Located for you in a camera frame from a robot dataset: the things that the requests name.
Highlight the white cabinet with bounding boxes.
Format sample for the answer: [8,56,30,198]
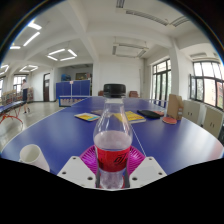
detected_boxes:
[182,99,202,125]
[202,106,224,138]

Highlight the yellow and blue booklet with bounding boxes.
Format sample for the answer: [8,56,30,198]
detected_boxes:
[73,112,101,123]

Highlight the person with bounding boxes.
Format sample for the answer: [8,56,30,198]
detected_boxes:
[20,79,31,114]

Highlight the dark door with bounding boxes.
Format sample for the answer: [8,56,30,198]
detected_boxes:
[42,73,51,103]

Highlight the tall black-framed window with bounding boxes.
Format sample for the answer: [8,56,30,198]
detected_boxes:
[151,59,172,101]

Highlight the red-legged blue table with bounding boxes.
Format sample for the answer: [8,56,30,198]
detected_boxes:
[0,100,28,126]

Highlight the blue partition boards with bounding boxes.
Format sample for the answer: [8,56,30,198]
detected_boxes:
[55,79,92,108]

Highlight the ceiling lights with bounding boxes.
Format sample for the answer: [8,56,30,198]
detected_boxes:
[0,20,78,76]

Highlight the clear red-labelled water bottle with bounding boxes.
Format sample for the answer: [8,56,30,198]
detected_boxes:
[92,83,133,190]

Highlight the brown cardboard box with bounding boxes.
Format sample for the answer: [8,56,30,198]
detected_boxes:
[166,93,184,121]

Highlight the white mug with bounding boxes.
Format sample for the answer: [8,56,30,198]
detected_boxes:
[18,143,51,173]

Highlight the wide black-framed window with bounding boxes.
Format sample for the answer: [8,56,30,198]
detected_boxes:
[189,60,224,110]

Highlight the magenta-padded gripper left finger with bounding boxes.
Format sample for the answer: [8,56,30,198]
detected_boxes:
[57,145,101,190]

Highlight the ceiling air conditioner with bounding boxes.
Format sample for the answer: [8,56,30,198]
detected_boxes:
[112,41,149,59]

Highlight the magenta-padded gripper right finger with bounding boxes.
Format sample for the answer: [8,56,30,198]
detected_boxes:
[123,145,168,190]

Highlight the yellow book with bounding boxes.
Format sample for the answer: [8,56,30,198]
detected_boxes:
[113,110,147,125]

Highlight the red table tennis paddle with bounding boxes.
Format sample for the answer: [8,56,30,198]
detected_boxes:
[162,116,178,125]

